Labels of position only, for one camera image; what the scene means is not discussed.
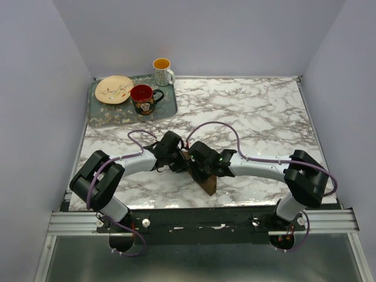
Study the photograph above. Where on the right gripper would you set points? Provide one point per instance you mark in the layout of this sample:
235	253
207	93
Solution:
192	164

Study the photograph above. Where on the beige floral plate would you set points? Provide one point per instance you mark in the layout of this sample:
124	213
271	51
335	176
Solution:
114	90

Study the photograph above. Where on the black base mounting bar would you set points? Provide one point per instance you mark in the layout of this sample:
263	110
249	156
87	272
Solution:
213	225

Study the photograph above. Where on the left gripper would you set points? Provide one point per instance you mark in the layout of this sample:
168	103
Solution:
181	165

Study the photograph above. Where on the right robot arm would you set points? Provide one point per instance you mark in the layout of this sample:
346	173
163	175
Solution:
304	177

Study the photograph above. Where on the brown cloth napkin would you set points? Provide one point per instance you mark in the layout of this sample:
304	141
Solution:
210	185

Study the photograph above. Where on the floral green tray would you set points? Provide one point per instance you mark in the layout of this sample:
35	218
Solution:
102	115

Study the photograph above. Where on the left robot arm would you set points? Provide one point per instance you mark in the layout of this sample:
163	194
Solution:
97	180

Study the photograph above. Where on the aluminium frame rail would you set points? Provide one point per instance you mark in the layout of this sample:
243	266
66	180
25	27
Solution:
321	222

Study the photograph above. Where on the black skull mug red inside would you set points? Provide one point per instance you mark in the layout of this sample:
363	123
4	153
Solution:
144	99

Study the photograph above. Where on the white mug orange inside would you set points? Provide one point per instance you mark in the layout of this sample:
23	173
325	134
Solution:
164	76

